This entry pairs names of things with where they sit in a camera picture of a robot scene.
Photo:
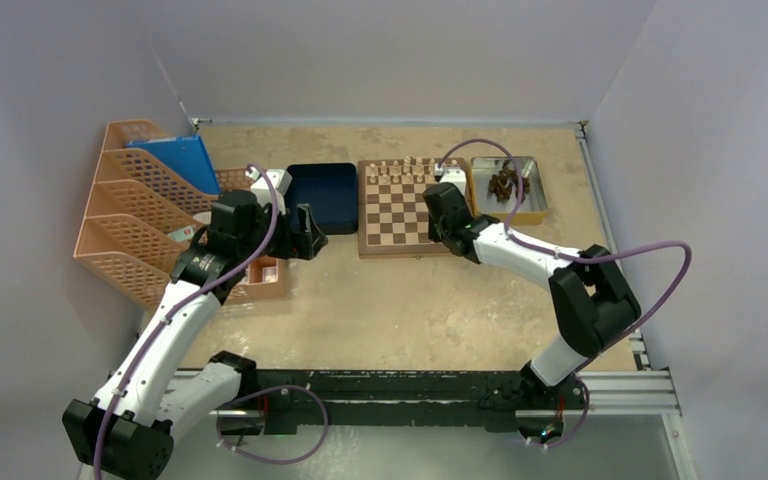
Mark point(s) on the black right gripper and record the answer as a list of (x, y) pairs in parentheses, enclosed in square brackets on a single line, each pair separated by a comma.
[(433, 233)]

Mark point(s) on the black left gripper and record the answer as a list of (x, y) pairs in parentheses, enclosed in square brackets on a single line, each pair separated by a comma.
[(302, 243)]

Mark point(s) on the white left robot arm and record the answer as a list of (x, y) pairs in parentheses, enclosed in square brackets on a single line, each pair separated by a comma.
[(130, 426)]

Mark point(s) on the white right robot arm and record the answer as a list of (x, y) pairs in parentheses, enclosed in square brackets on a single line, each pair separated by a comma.
[(593, 302)]

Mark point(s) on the row of light chess pieces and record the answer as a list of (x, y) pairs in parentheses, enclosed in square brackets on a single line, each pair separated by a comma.
[(404, 171)]

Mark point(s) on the wooden chess board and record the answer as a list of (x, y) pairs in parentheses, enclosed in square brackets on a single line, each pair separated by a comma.
[(393, 221)]

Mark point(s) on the pile of dark chess pieces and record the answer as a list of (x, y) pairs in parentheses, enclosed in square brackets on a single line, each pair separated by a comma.
[(511, 180)]

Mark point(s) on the orange plastic basket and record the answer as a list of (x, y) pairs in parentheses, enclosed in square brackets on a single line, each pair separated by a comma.
[(266, 278)]

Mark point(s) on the gold metal tin tray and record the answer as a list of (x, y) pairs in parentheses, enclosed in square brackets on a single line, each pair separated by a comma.
[(532, 209)]

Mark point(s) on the dark blue tin box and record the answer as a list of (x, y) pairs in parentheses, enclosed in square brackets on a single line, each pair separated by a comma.
[(331, 190)]

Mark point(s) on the blue folder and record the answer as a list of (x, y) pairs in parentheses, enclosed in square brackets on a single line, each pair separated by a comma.
[(187, 156)]

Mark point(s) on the orange plastic file rack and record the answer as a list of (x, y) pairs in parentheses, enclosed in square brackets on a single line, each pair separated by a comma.
[(134, 203)]

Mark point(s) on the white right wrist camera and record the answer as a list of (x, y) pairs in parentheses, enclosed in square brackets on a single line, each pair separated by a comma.
[(453, 175)]

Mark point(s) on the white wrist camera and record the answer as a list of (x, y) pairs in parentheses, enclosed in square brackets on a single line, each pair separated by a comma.
[(271, 188), (453, 175)]

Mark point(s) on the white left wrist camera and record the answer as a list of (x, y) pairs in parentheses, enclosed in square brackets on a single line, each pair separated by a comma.
[(271, 188)]

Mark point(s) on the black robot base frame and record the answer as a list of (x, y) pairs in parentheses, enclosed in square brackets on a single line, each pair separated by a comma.
[(492, 400)]

